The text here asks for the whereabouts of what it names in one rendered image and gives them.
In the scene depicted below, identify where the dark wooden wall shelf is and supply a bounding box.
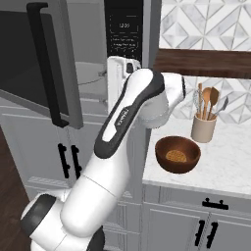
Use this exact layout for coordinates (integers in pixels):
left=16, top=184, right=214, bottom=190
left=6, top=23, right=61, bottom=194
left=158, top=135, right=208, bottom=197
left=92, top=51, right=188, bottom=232
left=152, top=48, right=251, bottom=80

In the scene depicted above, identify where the wooden spoon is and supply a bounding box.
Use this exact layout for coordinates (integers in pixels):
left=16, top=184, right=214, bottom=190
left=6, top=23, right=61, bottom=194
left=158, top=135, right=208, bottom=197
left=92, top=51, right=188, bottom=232
left=202, top=86, right=213, bottom=121

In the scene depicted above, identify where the brown wooden bowl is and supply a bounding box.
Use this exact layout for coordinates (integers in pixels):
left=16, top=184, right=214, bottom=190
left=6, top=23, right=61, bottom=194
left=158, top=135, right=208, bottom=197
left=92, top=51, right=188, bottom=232
left=154, top=135, right=202, bottom=175

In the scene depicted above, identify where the black drawer handle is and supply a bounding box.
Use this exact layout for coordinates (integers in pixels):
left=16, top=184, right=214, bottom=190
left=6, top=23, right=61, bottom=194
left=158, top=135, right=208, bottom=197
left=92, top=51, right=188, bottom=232
left=201, top=197, right=230, bottom=211

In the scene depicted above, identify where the metal whisk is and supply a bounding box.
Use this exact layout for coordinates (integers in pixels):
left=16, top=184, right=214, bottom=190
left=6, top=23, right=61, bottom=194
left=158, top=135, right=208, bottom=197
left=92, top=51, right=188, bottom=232
left=192, top=89, right=201, bottom=115

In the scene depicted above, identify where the thin wooden stick utensil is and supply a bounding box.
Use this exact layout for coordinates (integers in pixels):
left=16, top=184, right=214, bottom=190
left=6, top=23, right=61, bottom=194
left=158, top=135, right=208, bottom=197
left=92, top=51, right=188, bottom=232
left=197, top=82, right=204, bottom=116

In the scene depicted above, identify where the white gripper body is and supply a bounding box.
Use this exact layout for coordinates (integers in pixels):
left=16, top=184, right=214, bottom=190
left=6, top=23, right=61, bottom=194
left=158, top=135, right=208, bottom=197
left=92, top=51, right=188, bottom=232
left=107, top=56, right=128, bottom=114

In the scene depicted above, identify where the grey microwave oven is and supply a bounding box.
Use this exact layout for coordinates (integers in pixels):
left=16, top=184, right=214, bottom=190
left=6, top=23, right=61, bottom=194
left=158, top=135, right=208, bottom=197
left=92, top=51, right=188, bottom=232
left=66, top=0, right=163, bottom=103

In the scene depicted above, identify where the wooden spatula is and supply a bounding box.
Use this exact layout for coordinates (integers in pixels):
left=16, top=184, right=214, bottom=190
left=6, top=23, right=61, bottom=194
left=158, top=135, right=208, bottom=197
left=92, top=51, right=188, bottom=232
left=208, top=86, right=221, bottom=121

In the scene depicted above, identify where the grey drawer front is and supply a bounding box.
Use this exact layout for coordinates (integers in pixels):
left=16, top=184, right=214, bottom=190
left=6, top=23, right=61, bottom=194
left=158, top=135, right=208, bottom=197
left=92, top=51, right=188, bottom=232
left=158, top=185, right=251, bottom=218

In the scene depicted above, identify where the glass microwave turntable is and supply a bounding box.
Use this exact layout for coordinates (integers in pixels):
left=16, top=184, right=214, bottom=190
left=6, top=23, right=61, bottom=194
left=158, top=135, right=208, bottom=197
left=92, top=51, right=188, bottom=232
left=75, top=62, right=109, bottom=86

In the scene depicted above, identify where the golden round waffle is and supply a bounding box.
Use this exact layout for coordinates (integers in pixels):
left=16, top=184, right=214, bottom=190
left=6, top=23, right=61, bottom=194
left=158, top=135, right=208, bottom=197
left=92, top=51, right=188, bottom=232
left=165, top=149, right=188, bottom=164

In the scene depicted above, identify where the beige utensil pot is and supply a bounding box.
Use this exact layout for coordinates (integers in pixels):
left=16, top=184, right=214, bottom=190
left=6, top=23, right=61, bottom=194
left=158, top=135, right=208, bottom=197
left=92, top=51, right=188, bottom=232
left=190, top=112, right=218, bottom=144

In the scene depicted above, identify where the black microwave door handle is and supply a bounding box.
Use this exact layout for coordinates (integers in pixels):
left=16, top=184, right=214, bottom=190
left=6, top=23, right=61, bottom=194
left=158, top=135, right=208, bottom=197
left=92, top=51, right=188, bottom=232
left=25, top=2, right=70, bottom=128

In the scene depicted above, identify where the grey metal spatula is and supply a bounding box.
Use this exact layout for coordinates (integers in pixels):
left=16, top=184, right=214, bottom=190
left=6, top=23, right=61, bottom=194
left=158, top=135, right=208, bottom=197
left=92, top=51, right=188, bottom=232
left=213, top=96, right=229, bottom=120

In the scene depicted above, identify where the black cupboard door handle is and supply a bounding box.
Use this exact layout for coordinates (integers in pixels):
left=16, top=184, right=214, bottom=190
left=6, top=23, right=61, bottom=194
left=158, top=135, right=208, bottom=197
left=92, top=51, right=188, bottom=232
left=57, top=142, right=71, bottom=179
left=194, top=219, right=207, bottom=248
left=71, top=144, right=83, bottom=180
left=206, top=222, right=220, bottom=250

